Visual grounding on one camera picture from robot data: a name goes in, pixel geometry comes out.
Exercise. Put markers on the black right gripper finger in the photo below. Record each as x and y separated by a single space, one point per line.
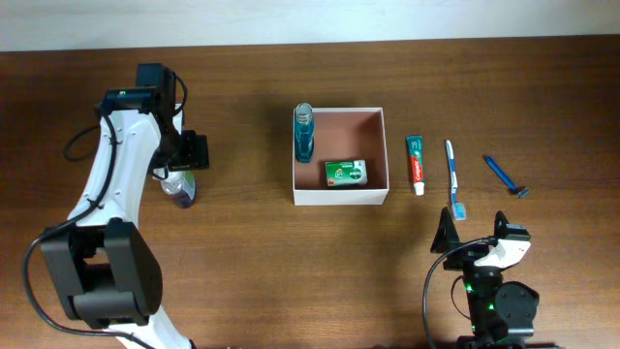
500 224
446 237

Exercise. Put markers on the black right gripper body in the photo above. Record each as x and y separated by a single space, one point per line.
464 259

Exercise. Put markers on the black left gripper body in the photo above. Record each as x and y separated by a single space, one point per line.
182 151

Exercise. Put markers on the purple hand sanitizer bottle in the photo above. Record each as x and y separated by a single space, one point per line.
181 187

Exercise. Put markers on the green soap box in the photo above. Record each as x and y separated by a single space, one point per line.
346 173

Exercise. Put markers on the teal mouthwash bottle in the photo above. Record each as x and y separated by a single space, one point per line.
304 125

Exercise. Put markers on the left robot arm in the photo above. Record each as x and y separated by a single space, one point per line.
102 270

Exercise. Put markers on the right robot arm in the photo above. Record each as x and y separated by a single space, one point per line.
501 313

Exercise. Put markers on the blue white toothbrush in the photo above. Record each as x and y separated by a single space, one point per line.
458 209

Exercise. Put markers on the blue disposable razor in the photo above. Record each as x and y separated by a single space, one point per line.
519 192

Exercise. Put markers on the green red toothpaste tube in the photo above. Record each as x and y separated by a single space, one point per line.
414 143

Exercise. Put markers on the white open cardboard box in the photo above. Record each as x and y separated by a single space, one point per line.
344 134

